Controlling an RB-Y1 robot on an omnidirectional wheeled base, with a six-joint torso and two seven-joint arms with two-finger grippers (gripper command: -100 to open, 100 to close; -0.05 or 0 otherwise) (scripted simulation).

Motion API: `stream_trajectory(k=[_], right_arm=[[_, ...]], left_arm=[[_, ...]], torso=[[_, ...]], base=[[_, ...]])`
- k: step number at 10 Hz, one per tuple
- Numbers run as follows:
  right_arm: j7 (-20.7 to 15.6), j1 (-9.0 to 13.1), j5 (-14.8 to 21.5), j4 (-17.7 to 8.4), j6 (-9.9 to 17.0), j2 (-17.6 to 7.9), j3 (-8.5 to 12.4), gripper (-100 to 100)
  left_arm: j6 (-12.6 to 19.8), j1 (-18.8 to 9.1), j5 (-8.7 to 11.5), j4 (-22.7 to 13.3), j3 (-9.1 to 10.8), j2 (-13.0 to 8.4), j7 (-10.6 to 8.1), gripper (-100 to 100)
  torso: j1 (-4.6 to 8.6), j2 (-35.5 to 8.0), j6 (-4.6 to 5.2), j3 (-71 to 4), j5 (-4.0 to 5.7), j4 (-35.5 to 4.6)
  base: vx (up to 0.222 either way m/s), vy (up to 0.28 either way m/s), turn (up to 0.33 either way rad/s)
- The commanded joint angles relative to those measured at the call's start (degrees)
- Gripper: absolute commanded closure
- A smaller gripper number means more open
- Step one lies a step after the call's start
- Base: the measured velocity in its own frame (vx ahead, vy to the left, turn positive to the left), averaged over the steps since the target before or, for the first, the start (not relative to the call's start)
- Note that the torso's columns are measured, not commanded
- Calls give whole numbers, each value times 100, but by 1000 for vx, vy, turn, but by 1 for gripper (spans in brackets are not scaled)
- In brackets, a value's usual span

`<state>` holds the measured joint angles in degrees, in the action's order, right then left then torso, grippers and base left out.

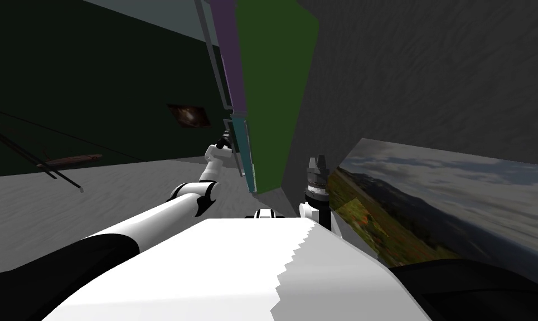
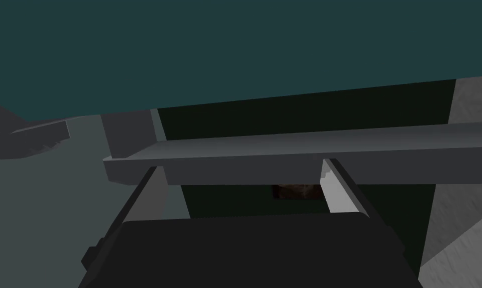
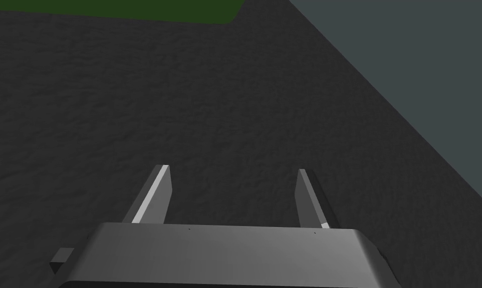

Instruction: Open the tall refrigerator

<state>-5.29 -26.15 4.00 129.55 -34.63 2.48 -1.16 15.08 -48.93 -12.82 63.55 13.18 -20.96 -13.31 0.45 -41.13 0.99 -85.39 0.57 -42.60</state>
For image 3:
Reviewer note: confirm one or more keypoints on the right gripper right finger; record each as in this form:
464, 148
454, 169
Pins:
309, 204

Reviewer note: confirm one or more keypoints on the green flat mat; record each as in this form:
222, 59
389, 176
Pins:
145, 10

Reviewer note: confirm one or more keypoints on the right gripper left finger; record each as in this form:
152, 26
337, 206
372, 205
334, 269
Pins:
153, 200

